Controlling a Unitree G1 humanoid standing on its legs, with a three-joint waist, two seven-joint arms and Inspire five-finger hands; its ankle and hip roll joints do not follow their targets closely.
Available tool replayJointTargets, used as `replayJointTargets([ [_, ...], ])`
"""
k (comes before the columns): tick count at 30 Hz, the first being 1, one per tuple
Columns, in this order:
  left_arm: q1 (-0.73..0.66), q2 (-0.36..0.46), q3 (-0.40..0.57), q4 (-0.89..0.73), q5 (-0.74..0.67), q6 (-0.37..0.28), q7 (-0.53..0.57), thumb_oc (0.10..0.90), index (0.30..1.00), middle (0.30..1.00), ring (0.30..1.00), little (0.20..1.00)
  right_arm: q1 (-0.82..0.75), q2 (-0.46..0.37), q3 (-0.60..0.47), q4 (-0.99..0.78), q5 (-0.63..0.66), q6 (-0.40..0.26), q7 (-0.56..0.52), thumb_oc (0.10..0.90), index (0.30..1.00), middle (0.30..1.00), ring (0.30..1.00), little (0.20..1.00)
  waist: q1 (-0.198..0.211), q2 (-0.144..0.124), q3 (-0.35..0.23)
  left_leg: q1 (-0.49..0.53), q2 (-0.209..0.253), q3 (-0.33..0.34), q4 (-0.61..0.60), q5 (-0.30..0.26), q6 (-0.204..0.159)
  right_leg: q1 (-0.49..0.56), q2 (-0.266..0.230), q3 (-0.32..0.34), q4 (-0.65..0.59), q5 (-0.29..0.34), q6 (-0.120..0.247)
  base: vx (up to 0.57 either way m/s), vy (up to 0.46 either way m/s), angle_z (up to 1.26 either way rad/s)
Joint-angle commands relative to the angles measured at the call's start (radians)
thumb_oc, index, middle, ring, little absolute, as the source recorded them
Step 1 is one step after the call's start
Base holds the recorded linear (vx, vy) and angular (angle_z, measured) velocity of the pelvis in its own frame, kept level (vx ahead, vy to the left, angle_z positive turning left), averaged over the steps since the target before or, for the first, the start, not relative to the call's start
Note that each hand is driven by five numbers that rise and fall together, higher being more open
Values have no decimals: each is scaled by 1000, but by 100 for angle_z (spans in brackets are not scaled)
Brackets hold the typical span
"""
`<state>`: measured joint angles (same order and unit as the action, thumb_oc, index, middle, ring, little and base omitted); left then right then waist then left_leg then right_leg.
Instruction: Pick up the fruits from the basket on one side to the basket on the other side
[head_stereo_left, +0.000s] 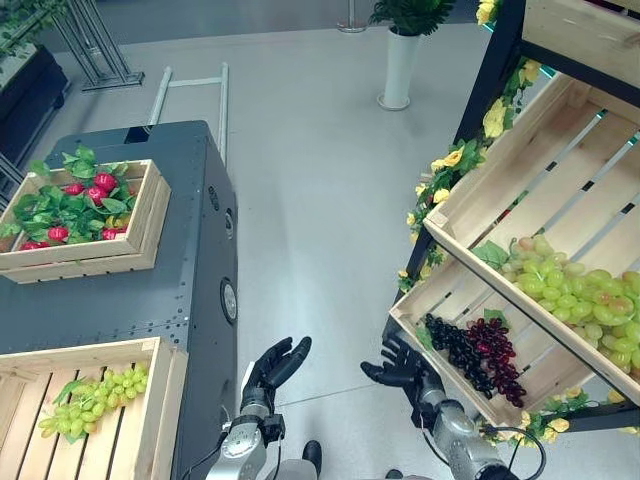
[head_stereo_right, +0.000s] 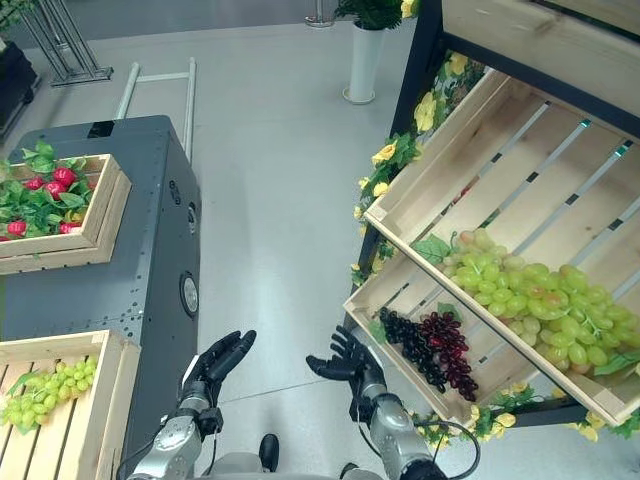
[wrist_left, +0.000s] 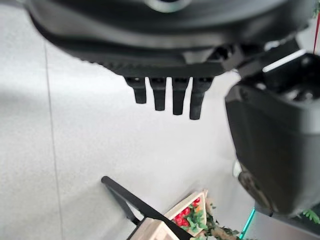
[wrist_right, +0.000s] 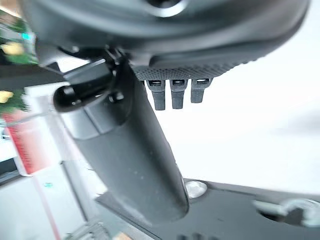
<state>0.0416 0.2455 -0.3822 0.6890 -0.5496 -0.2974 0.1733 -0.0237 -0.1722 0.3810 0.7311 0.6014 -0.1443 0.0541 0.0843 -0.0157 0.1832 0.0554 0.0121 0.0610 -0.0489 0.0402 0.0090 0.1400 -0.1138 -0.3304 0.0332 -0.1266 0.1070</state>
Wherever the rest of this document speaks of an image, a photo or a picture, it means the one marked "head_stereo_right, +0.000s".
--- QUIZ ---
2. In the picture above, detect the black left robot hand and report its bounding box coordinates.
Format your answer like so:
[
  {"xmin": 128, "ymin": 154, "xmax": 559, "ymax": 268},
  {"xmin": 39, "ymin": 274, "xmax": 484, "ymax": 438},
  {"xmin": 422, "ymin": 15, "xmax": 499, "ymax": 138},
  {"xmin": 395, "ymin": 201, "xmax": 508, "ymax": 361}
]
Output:
[{"xmin": 185, "ymin": 329, "xmax": 258, "ymax": 395}]

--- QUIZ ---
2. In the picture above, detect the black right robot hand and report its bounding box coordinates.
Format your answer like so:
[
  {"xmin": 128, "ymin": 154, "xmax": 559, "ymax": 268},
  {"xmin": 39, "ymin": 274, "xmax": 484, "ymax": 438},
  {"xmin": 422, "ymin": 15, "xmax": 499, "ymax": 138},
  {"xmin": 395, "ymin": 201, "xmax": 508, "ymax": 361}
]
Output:
[{"xmin": 305, "ymin": 325, "xmax": 384, "ymax": 396}]

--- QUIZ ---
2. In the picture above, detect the dark purple grape bunch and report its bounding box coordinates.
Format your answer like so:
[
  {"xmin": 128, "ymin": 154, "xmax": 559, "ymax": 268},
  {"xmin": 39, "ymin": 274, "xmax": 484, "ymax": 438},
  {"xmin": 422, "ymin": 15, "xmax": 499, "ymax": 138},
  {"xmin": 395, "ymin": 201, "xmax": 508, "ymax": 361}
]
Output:
[{"xmin": 378, "ymin": 307, "xmax": 449, "ymax": 395}]

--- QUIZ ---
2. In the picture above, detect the red grape bunch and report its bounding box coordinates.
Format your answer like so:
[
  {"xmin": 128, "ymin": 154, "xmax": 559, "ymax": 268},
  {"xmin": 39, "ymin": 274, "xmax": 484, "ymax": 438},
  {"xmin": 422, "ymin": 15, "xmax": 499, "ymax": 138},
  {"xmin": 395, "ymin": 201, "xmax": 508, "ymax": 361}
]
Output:
[{"xmin": 418, "ymin": 311, "xmax": 480, "ymax": 403}]

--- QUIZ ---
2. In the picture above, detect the yellow flower garland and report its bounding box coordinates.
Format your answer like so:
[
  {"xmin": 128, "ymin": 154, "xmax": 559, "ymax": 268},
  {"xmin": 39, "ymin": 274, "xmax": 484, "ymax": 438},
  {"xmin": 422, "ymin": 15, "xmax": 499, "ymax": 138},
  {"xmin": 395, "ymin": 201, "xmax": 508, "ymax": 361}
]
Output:
[
  {"xmin": 407, "ymin": 382, "xmax": 640, "ymax": 444},
  {"xmin": 351, "ymin": 49, "xmax": 489, "ymax": 287}
]

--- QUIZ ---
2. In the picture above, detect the green grape bunch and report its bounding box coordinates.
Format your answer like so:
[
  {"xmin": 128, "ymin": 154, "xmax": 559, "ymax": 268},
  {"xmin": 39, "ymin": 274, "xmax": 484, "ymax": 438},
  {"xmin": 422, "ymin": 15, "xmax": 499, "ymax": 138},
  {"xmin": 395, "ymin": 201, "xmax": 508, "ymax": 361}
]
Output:
[
  {"xmin": 442, "ymin": 228, "xmax": 556, "ymax": 321},
  {"xmin": 504, "ymin": 263, "xmax": 640, "ymax": 376},
  {"xmin": 0, "ymin": 355, "xmax": 99, "ymax": 434}
]

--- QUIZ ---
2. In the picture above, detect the grey metal cart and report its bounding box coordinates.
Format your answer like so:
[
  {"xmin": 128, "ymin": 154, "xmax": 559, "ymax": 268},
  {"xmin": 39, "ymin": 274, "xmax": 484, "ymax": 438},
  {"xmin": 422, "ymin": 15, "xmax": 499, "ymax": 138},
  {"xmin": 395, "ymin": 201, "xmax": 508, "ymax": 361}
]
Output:
[{"xmin": 0, "ymin": 115, "xmax": 203, "ymax": 480}]

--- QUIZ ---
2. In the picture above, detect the wooden crate with leaves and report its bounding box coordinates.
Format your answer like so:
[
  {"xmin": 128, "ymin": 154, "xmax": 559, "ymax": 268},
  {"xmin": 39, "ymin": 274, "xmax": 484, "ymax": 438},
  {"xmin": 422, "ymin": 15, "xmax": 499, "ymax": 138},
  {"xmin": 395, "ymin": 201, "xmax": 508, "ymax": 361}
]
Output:
[{"xmin": 0, "ymin": 153, "xmax": 133, "ymax": 275}]

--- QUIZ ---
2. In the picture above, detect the large wooden slatted crate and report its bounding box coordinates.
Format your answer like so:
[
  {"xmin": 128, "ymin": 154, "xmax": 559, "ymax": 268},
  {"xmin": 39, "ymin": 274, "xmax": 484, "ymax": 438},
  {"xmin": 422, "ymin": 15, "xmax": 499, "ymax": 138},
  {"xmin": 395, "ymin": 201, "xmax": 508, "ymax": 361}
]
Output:
[{"xmin": 363, "ymin": 67, "xmax": 640, "ymax": 427}]

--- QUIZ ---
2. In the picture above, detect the tall white vase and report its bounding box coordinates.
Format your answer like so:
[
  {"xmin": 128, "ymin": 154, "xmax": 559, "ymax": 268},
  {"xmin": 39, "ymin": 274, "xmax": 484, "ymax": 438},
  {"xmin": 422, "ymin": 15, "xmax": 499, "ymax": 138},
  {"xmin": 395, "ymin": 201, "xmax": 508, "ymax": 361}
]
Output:
[{"xmin": 342, "ymin": 21, "xmax": 389, "ymax": 105}]

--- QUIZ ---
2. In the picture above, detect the black box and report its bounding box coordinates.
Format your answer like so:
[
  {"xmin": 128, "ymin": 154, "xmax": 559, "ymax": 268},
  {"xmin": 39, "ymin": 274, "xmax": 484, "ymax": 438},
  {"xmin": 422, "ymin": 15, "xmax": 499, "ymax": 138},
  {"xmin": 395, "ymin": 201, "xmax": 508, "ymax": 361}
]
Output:
[{"xmin": 0, "ymin": 39, "xmax": 42, "ymax": 142}]

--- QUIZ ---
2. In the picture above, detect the metal rod stand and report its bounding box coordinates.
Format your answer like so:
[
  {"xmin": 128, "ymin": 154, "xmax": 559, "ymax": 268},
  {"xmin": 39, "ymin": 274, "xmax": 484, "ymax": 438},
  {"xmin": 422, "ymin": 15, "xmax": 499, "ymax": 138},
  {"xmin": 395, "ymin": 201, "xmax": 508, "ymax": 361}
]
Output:
[{"xmin": 18, "ymin": 0, "xmax": 112, "ymax": 87}]

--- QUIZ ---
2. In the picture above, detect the green plant with yellow flower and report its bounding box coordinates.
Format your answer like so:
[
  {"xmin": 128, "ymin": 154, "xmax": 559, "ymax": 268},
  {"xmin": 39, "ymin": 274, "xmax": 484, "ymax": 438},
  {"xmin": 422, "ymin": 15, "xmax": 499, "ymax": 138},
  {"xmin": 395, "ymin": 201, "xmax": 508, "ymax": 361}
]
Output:
[{"xmin": 334, "ymin": 0, "xmax": 422, "ymax": 31}]

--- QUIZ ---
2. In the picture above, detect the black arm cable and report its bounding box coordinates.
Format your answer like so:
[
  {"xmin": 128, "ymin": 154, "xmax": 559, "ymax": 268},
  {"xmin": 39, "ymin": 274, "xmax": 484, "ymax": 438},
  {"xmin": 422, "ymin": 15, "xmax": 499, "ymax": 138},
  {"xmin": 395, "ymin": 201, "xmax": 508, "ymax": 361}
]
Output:
[{"xmin": 349, "ymin": 389, "xmax": 482, "ymax": 480}]

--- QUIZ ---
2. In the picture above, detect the white pipe frame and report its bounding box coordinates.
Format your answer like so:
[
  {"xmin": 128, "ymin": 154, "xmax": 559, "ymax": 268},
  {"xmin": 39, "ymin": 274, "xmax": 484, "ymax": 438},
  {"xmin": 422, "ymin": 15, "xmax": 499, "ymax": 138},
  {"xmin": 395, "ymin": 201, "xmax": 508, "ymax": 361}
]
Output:
[{"xmin": 115, "ymin": 57, "xmax": 198, "ymax": 157}]

